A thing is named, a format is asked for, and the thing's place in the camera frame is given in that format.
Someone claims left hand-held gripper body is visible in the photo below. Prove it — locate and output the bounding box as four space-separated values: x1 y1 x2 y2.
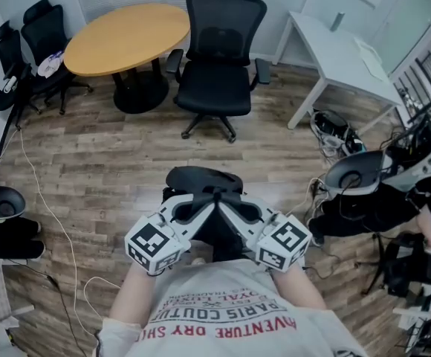
124 203 192 277

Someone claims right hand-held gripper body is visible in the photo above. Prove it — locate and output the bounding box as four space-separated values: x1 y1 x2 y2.
244 207 312 274

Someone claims black mesh office chair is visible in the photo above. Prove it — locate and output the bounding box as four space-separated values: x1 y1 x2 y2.
165 0 273 144

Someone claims person's left forearm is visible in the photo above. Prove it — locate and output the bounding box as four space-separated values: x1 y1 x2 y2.
108 264 164 329

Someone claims another person's forearm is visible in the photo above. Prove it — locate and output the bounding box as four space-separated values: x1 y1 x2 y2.
415 199 431 245

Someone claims person's right forearm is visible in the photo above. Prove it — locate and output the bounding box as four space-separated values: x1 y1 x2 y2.
270 264 328 312

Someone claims black office chair with headrest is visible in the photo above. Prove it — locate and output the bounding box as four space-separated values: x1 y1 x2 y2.
0 19 42 115
21 0 94 115

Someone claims white printed t-shirt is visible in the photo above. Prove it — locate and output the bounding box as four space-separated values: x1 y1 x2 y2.
98 258 369 357

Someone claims white rectangular desk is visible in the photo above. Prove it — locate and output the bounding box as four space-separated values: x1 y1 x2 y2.
274 11 405 130

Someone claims round wooden table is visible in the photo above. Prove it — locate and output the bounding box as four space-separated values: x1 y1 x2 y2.
63 2 191 115

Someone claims white paper sheet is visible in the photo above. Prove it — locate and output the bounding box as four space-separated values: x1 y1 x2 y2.
353 36 388 82

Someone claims white printed bag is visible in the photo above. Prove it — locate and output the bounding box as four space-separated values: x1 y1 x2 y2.
36 49 66 78

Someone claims small cylindrical container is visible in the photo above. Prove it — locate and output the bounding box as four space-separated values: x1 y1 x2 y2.
330 11 346 33

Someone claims white floor cable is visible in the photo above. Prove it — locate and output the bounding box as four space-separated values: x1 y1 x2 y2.
16 126 122 349

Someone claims black floor cable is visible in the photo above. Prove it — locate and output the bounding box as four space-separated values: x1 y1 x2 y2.
7 257 80 357

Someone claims tangle of cables and devices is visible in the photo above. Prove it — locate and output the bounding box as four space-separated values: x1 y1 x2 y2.
309 109 368 159

